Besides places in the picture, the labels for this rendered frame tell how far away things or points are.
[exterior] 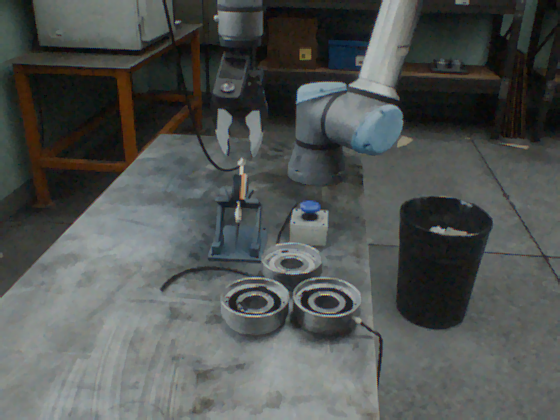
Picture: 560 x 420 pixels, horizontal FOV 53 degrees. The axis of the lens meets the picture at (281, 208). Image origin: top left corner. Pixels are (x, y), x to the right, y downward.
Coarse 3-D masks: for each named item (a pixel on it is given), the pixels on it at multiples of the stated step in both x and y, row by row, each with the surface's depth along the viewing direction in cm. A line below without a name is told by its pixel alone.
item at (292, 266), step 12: (264, 252) 97; (276, 252) 99; (300, 252) 100; (312, 252) 99; (264, 264) 94; (276, 264) 96; (288, 264) 99; (300, 264) 98; (264, 276) 95; (276, 276) 92; (288, 276) 91; (300, 276) 92; (312, 276) 93; (288, 288) 93
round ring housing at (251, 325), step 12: (228, 288) 88; (240, 288) 89; (276, 288) 89; (240, 300) 86; (252, 300) 88; (264, 300) 87; (288, 300) 84; (228, 312) 82; (252, 312) 83; (276, 312) 82; (288, 312) 86; (228, 324) 85; (240, 324) 82; (252, 324) 81; (264, 324) 82; (276, 324) 83
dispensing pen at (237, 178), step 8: (240, 160) 105; (240, 168) 105; (240, 176) 103; (240, 184) 103; (232, 192) 103; (240, 192) 103; (232, 200) 104; (240, 200) 103; (240, 208) 104; (240, 216) 104
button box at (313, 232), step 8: (296, 216) 109; (304, 216) 108; (312, 216) 108; (320, 216) 109; (296, 224) 106; (304, 224) 106; (312, 224) 106; (320, 224) 106; (296, 232) 107; (304, 232) 107; (312, 232) 106; (320, 232) 106; (296, 240) 107; (304, 240) 107; (312, 240) 107; (320, 240) 107
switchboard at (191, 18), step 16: (176, 0) 435; (192, 0) 434; (208, 0) 432; (176, 16) 440; (192, 16) 439; (208, 16) 438; (208, 32) 444; (208, 64) 475; (208, 80) 480; (208, 96) 486
